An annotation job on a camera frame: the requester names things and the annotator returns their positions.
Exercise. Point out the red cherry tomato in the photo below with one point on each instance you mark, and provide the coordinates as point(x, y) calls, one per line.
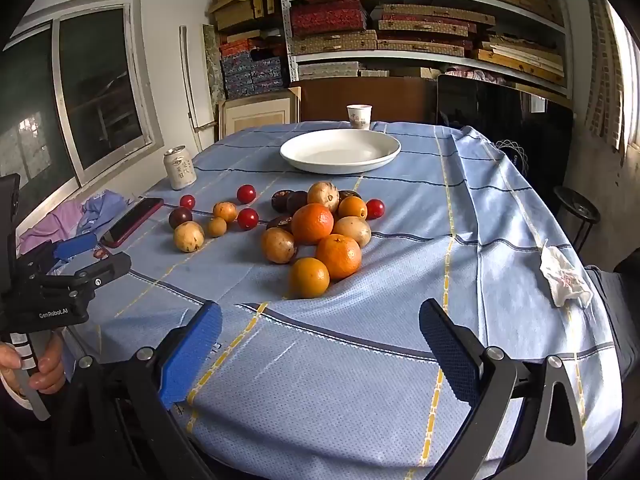
point(247, 218)
point(187, 201)
point(246, 193)
point(375, 208)

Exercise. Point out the black round stool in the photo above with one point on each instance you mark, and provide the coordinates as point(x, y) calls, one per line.
point(577, 207)

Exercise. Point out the dark red plum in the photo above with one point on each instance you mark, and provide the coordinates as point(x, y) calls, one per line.
point(180, 217)

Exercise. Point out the patterned beige curtain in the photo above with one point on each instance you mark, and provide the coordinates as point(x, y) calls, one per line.
point(602, 60)

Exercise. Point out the white metal shelf rack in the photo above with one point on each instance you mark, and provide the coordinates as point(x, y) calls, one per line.
point(286, 35)

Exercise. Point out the crumpled white tissue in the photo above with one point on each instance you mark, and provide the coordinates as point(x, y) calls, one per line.
point(562, 275)

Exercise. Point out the person's left hand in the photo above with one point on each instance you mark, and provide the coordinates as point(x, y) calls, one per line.
point(52, 370)

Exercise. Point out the purple cloth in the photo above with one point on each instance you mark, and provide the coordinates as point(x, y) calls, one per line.
point(55, 222)

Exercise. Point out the black panel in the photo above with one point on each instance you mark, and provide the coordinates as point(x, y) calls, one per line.
point(500, 110)

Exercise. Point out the white oval plate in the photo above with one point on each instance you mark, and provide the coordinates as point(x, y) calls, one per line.
point(340, 152)

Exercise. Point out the blue checked tablecloth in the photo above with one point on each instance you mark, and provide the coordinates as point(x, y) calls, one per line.
point(400, 285)

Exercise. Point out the grey framed window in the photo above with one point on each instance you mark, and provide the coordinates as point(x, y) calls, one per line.
point(57, 85)

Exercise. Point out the pink cloth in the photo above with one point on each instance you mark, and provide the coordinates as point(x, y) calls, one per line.
point(475, 75)

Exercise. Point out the white paper cup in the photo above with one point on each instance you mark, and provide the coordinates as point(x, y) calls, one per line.
point(359, 117)

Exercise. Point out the bright window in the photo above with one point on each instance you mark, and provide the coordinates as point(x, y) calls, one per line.
point(631, 85)

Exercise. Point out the shelf with stacked boxes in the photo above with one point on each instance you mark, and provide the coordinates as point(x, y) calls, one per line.
point(330, 17)

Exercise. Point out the white leaning strip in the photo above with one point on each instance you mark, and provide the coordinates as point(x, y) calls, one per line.
point(186, 75)

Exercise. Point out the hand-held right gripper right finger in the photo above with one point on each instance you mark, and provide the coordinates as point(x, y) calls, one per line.
point(450, 355)

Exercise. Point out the stack of blue patterned boxes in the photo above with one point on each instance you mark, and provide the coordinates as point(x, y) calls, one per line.
point(250, 72)

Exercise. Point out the grey marble slab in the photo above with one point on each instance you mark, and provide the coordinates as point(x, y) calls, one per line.
point(212, 60)

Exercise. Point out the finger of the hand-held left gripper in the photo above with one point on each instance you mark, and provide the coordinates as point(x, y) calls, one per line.
point(75, 246)
point(107, 267)

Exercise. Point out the small dark red round object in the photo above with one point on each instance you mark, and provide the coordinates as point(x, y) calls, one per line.
point(101, 253)

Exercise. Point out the cream drink can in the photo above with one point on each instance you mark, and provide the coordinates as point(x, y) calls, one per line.
point(180, 170)

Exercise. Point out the dark purple passion fruit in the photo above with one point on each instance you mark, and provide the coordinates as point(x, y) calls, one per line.
point(280, 201)
point(349, 193)
point(279, 222)
point(298, 202)

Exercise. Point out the brown board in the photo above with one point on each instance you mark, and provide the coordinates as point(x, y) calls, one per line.
point(360, 92)

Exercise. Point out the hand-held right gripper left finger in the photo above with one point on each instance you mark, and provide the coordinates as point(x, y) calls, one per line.
point(190, 355)

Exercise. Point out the person's left forearm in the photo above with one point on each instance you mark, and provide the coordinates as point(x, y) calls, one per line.
point(20, 440)

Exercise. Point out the small orange mandarin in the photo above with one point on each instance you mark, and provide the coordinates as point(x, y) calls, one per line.
point(352, 208)

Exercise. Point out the orange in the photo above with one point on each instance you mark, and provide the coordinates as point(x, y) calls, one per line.
point(312, 223)
point(338, 256)
point(309, 277)

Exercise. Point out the light blue cloth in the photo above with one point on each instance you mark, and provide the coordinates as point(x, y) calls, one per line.
point(105, 207)

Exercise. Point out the red-cased smartphone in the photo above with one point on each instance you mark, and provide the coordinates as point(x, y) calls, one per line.
point(132, 222)

